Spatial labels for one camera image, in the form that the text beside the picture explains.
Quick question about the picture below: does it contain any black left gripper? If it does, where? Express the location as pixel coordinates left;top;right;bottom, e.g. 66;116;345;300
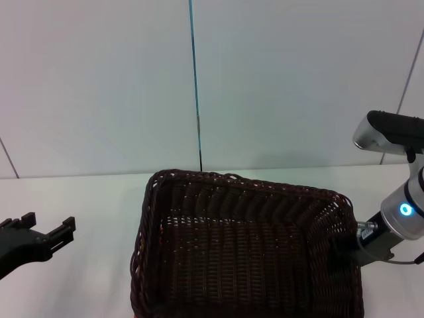
0;211;77;281

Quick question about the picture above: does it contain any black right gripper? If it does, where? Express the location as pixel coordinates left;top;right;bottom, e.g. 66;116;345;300
355;211;403;268

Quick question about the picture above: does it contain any dark brown wicker basket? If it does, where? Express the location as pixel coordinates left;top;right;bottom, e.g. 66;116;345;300
129;168;366;318

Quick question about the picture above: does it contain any gray cable with silver plug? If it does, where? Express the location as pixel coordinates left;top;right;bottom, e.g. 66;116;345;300
355;221;424;265

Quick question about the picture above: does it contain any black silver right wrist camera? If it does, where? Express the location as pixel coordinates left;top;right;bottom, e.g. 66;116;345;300
352;110;424;157

